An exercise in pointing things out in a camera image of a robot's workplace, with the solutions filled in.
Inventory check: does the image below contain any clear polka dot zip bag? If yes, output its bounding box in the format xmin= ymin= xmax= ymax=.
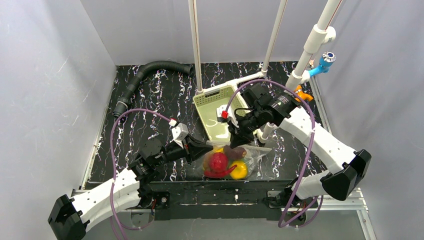
xmin=196 ymin=140 xmax=272 ymax=180

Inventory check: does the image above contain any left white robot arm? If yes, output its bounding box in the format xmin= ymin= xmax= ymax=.
xmin=47 ymin=135 xmax=213 ymax=240

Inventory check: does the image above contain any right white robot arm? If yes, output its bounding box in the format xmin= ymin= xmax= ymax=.
xmin=221 ymin=82 xmax=372 ymax=201

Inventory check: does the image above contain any purple fake sweet potato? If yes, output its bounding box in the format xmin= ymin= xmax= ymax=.
xmin=223 ymin=145 xmax=247 ymax=161

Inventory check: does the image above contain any red fake apple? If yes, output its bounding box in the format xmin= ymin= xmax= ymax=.
xmin=208 ymin=152 xmax=229 ymax=173

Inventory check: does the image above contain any red fake chili pepper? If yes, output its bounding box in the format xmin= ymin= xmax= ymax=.
xmin=203 ymin=164 xmax=238 ymax=179

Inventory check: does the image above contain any pale green plastic basket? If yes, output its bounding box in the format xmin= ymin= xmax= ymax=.
xmin=193 ymin=84 xmax=248 ymax=142

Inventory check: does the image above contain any orange plastic faucet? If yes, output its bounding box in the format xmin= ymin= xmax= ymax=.
xmin=294 ymin=85 xmax=314 ymax=103

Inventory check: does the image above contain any blue plastic faucet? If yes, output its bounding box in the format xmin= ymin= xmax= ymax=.
xmin=308 ymin=51 xmax=336 ymax=78

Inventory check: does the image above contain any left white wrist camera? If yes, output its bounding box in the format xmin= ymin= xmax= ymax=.
xmin=169 ymin=118 xmax=189 ymax=149

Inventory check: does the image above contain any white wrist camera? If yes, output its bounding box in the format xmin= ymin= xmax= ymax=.
xmin=169 ymin=118 xmax=189 ymax=149
xmin=216 ymin=104 xmax=232 ymax=123

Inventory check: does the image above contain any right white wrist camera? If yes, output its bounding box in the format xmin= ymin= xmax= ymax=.
xmin=216 ymin=104 xmax=232 ymax=123

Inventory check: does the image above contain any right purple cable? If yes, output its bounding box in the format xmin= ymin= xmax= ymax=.
xmin=224 ymin=79 xmax=325 ymax=229

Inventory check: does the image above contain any black corrugated hose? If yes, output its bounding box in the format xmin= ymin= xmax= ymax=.
xmin=112 ymin=60 xmax=194 ymax=119

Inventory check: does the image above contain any white PVC pipe frame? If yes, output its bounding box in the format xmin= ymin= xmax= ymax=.
xmin=188 ymin=0 xmax=344 ymax=144

